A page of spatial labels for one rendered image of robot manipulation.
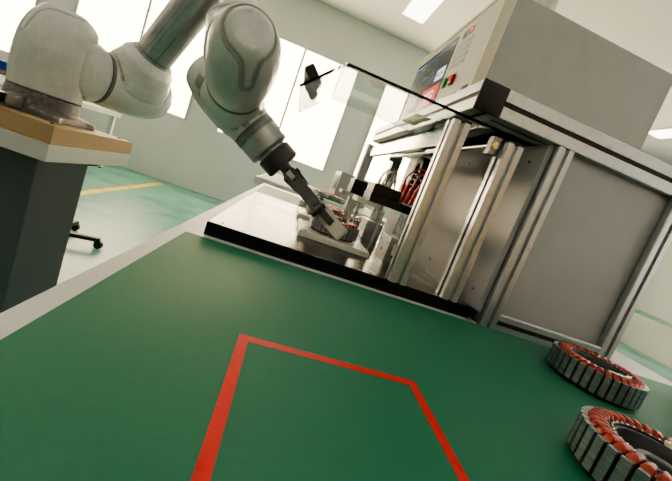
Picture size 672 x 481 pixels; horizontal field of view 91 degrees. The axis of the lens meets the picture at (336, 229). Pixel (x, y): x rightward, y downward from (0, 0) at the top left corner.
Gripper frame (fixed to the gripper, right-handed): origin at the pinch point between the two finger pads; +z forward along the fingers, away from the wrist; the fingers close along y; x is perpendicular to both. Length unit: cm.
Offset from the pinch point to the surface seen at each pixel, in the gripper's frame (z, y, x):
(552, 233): 21.9, -20.2, -28.2
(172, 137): -172, 469, 114
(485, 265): 19.9, -18.0, -16.3
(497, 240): 17.5, -18.2, -20.6
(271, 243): -8.0, -20.1, 8.9
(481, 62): -7.4, -10.9, -39.5
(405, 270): 9.9, -20.3, -4.7
